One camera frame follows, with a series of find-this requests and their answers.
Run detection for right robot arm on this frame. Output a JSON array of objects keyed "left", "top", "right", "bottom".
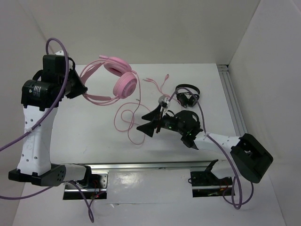
[{"left": 136, "top": 106, "right": 273, "bottom": 184}]

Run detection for black headphones near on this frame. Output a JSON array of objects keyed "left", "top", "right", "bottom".
[{"left": 174, "top": 110, "right": 200, "bottom": 125}]

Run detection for aluminium side rail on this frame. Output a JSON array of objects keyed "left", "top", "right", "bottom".
[{"left": 217, "top": 65, "right": 247, "bottom": 137}]

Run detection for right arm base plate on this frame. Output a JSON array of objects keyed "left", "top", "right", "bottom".
[{"left": 188, "top": 171, "right": 233, "bottom": 198}]

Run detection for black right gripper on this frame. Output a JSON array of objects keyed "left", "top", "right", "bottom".
[{"left": 137, "top": 104, "right": 186, "bottom": 137}]

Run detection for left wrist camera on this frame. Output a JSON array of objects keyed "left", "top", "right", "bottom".
[{"left": 55, "top": 50, "right": 64, "bottom": 56}]

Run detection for black headphones far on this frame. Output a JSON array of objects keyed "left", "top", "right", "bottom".
[{"left": 175, "top": 84, "right": 200, "bottom": 108}]

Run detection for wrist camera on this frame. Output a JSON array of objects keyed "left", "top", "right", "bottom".
[
  {"left": 55, "top": 50, "right": 64, "bottom": 56},
  {"left": 158, "top": 95, "right": 170, "bottom": 109}
]

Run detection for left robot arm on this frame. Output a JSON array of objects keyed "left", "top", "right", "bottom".
[{"left": 8, "top": 55, "right": 93, "bottom": 188}]

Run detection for pink gaming headphones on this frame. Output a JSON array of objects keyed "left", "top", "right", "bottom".
[{"left": 79, "top": 56, "right": 138, "bottom": 106}]

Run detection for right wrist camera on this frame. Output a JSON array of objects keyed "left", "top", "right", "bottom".
[{"left": 158, "top": 95, "right": 170, "bottom": 109}]

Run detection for black headphones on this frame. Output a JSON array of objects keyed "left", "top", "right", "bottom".
[
  {"left": 174, "top": 110, "right": 200, "bottom": 125},
  {"left": 175, "top": 84, "right": 200, "bottom": 108}
]

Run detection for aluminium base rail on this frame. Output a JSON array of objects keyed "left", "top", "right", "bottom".
[{"left": 88, "top": 161, "right": 212, "bottom": 173}]

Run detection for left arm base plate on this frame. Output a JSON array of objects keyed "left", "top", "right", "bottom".
[{"left": 63, "top": 172, "right": 108, "bottom": 201}]

